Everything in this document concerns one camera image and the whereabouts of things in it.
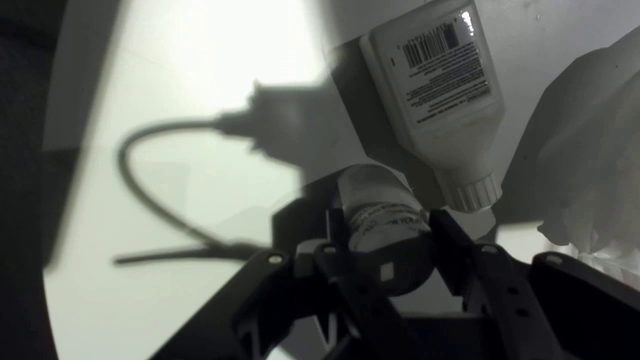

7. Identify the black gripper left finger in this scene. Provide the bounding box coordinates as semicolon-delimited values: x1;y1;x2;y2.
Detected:
151;199;388;360

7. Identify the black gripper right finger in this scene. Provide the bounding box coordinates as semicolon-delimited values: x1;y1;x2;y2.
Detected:
429;210;640;360

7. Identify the small white pill bottle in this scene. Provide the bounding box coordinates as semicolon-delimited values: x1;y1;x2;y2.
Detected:
333;163;439;298

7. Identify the white plastic bag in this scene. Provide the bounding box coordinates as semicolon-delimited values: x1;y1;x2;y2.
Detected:
497;26;640;277

